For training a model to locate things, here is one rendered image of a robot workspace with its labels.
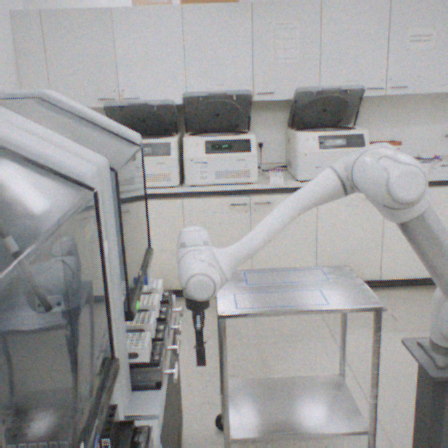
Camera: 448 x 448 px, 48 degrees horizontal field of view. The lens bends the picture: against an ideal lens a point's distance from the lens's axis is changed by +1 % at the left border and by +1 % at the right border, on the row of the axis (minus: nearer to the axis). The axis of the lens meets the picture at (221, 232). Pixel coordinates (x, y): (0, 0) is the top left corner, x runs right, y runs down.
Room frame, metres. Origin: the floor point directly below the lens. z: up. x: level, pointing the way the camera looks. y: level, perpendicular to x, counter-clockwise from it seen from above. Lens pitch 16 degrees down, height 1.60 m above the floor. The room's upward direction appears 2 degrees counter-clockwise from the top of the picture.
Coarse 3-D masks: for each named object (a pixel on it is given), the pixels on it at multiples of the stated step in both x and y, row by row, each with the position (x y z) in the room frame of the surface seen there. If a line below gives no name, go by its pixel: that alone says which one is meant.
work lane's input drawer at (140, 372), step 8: (152, 344) 1.44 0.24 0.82; (160, 344) 1.44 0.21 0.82; (152, 352) 1.38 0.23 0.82; (160, 352) 1.39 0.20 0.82; (152, 360) 1.35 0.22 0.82; (160, 360) 1.37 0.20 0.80; (136, 368) 1.33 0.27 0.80; (144, 368) 1.32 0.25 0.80; (152, 368) 1.32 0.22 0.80; (160, 368) 1.32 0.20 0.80; (176, 368) 1.40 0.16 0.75; (136, 376) 1.32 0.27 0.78; (144, 376) 1.32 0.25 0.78; (152, 376) 1.32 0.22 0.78; (160, 376) 1.32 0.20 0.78; (176, 376) 1.36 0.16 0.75
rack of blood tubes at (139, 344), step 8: (128, 336) 1.41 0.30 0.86; (136, 336) 1.41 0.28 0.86; (144, 336) 1.42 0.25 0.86; (128, 344) 1.36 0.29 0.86; (136, 344) 1.36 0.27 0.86; (144, 344) 1.36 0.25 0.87; (128, 352) 1.34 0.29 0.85; (136, 352) 1.34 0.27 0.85; (144, 352) 1.34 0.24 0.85; (136, 360) 1.34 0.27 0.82; (144, 360) 1.34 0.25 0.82
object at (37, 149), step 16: (0, 128) 1.08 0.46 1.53; (16, 128) 1.15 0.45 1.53; (16, 144) 1.06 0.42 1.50; (32, 144) 1.08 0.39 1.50; (48, 144) 1.15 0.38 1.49; (48, 160) 1.06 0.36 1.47; (64, 160) 1.08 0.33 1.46; (80, 160) 1.14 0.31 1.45; (80, 176) 1.06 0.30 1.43; (96, 176) 1.14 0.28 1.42; (112, 304) 1.17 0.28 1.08; (112, 320) 1.15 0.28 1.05; (112, 400) 1.07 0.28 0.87
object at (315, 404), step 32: (224, 288) 1.88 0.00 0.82; (256, 288) 1.87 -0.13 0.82; (288, 288) 1.86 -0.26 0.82; (320, 288) 1.84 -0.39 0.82; (352, 288) 1.83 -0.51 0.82; (224, 320) 1.64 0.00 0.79; (224, 352) 1.64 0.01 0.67; (224, 384) 1.64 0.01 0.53; (256, 384) 2.02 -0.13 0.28; (288, 384) 2.01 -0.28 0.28; (320, 384) 2.00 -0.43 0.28; (224, 416) 1.64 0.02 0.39; (256, 416) 1.79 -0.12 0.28; (288, 416) 1.78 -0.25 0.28; (320, 416) 1.78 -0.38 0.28; (352, 416) 1.77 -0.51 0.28
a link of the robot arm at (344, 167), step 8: (376, 144) 1.43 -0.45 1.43; (384, 144) 1.42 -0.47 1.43; (360, 152) 1.38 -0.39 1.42; (344, 160) 1.42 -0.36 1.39; (352, 160) 1.38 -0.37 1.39; (336, 168) 1.41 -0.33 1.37; (344, 168) 1.40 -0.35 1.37; (352, 168) 1.36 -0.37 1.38; (344, 176) 1.39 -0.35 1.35; (352, 176) 1.36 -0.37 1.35; (344, 184) 1.39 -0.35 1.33; (352, 184) 1.38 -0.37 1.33; (352, 192) 1.41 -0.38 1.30; (360, 192) 1.38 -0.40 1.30
